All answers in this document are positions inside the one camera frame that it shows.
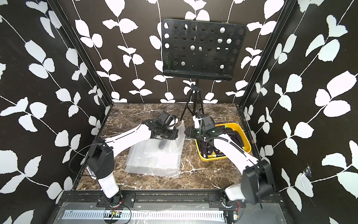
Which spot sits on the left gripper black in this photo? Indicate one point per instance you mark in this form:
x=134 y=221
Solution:
x=175 y=135

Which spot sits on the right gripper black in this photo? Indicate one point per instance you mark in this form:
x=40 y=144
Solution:
x=191 y=133

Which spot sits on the clear zip-top bag top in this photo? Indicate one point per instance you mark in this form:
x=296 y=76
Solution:
x=173 y=145

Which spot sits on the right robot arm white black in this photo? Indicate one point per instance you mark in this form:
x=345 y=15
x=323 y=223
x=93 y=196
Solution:
x=257 y=181

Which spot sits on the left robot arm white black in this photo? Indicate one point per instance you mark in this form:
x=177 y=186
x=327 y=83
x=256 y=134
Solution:
x=100 y=157

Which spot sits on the stack of clear zip-top bags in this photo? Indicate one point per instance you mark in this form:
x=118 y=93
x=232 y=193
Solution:
x=153 y=162

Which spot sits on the yellow plastic tray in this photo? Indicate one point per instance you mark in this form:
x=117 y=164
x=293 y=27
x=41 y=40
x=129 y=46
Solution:
x=236 y=133

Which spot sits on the white perforated strip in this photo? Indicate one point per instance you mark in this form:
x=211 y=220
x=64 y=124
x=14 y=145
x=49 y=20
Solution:
x=139 y=215

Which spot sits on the black perforated music stand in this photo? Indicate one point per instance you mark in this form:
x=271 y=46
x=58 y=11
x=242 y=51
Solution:
x=200 y=50

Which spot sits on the small printed card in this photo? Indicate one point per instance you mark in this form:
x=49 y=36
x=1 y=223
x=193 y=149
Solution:
x=90 y=172

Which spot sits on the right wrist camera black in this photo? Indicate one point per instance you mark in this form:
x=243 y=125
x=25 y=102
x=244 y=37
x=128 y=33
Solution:
x=204 y=122

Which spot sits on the black front mounting rail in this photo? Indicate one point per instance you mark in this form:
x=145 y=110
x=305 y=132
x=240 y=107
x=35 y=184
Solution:
x=215 y=198

